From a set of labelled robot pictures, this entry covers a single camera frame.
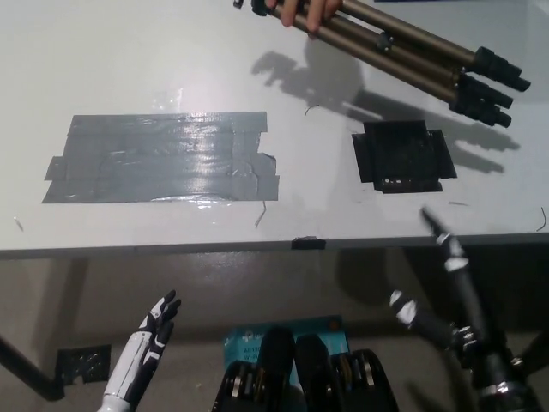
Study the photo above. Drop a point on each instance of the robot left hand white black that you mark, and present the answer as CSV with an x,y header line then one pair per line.
x,y
148,339

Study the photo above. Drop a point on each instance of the person's bare hand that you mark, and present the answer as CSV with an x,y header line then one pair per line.
x,y
296,10

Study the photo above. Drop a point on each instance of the bronze tripod with black feet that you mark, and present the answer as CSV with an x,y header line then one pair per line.
x,y
412,64

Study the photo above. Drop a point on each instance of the black tape patch on floor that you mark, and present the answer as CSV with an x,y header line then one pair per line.
x,y
83,364

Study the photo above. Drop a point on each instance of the black table leg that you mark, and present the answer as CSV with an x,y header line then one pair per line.
x,y
30,369

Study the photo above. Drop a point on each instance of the teal cardboard router box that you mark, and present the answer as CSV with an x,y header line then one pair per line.
x,y
317,328

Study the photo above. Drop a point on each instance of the black tape square patch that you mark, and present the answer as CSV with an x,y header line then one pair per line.
x,y
403,156

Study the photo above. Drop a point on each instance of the small black tape strip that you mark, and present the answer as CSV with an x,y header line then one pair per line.
x,y
309,243

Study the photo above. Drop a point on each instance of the grey duct tape patch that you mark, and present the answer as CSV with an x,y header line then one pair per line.
x,y
163,159

